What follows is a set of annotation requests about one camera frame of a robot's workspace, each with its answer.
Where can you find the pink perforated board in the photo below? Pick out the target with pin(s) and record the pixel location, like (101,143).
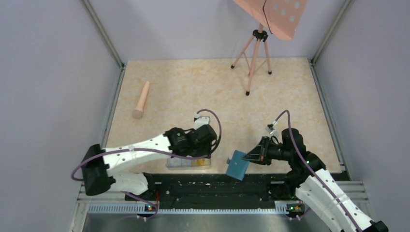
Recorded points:
(280,17)

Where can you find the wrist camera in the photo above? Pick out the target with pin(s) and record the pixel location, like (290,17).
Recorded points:
(270,128)
(200,120)

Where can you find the pink tripod stand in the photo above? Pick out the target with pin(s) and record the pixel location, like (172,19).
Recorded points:
(260,36)

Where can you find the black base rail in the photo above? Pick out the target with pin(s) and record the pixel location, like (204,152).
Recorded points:
(217,191)

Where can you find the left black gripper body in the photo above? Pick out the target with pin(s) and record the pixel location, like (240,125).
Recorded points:
(201,151)

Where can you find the blue card holder wallet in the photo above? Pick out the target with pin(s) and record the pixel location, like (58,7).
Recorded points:
(237,166)

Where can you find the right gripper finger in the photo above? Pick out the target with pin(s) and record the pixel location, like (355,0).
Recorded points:
(256,152)
(253,160)

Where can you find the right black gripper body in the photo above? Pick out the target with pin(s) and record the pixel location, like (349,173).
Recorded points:
(269,145)

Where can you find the aluminium slotted rail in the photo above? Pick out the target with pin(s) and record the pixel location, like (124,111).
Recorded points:
(142,208)

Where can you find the clear acrylic card stand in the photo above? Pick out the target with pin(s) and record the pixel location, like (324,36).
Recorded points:
(188,164)

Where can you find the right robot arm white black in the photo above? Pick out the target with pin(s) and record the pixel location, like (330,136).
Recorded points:
(311,182)

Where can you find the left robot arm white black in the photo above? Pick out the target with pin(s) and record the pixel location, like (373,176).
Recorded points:
(104,168)

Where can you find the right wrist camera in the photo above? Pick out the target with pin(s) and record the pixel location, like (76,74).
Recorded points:
(270,128)

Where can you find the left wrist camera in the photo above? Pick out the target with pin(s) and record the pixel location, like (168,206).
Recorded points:
(200,120)

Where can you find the pink cylindrical handle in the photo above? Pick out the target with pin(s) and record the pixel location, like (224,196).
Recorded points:
(138,111)

